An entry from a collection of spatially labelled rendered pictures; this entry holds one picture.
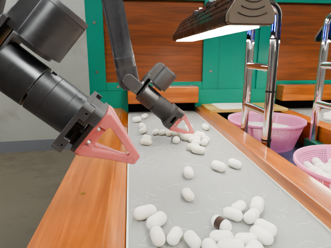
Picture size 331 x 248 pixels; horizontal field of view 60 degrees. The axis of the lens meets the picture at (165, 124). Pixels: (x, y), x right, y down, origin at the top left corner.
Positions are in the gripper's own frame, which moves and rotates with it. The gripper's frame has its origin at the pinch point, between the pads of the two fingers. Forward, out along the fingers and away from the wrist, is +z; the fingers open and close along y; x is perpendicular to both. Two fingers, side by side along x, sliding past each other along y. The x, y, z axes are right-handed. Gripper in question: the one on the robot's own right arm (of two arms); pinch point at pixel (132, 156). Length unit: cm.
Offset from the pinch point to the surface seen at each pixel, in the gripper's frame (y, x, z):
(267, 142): 31.9, -15.8, 33.7
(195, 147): 32.4, -2.8, 19.3
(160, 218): 1.1, 5.3, 9.6
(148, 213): 3.2, 6.7, 8.6
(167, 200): 9.5, 5.3, 12.4
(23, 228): 122, 107, 7
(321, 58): 47, -47, 38
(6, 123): 265, 122, -59
